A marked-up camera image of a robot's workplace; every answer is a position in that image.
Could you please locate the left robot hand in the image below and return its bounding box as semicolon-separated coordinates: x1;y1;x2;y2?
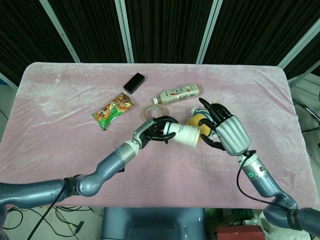
132;115;180;149

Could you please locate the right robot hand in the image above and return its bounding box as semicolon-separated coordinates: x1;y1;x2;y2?
198;98;252;156

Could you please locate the brown tape roll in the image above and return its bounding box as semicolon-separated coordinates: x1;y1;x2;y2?
143;104;166;121

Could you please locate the green orange snack bag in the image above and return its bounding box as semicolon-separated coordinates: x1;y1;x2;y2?
91;91;136;132

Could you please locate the yellow plush toy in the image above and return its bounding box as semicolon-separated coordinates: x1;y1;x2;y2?
186;100;219;141

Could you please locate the beige tea bottle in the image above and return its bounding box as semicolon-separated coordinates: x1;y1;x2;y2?
151;83;201;106

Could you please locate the black rectangular box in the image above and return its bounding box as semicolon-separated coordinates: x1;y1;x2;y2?
123;72;146;95

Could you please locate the pink tablecloth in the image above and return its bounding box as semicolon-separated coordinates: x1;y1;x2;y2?
0;61;318;208

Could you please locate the blue robot torso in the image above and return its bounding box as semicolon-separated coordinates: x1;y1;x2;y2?
99;206;208;240

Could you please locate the red box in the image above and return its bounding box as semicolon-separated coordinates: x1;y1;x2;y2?
216;224;263;240

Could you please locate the black folding screen panel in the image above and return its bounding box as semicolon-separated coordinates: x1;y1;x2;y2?
284;37;320;81
203;0;320;68
0;0;76;87
48;0;128;63
124;0;216;63

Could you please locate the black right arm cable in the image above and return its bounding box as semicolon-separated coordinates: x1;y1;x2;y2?
236;149;283;208

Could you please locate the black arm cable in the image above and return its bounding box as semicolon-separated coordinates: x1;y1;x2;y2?
24;178;72;240
236;149;283;208

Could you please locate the chrome chair frame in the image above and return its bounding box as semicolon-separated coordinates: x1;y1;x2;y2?
293;97;320;136

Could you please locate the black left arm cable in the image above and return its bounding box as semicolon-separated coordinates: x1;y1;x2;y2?
24;178;72;240

